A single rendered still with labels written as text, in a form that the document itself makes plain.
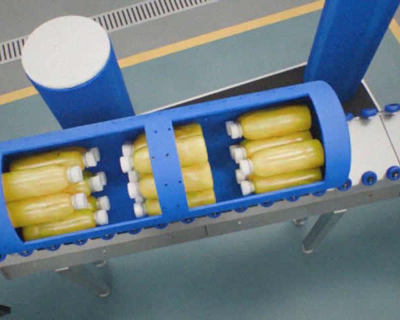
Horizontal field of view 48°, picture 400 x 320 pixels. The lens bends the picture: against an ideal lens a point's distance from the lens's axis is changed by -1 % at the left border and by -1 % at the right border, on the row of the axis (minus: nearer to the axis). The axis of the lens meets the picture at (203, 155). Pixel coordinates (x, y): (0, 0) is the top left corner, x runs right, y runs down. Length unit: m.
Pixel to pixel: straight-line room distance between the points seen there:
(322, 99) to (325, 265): 1.26
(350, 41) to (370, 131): 0.64
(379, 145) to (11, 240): 1.05
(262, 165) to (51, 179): 0.51
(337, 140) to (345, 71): 1.10
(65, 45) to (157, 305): 1.24
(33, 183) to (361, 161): 0.92
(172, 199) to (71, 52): 0.64
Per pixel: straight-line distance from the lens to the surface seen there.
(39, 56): 1.53
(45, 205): 1.16
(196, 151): 1.09
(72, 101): 1.50
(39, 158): 1.21
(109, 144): 1.30
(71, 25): 1.58
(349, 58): 2.11
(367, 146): 1.45
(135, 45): 2.82
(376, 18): 1.94
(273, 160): 1.13
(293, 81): 2.47
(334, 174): 1.14
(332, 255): 2.29
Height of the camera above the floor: 2.17
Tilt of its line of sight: 65 degrees down
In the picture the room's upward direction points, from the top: 4 degrees counter-clockwise
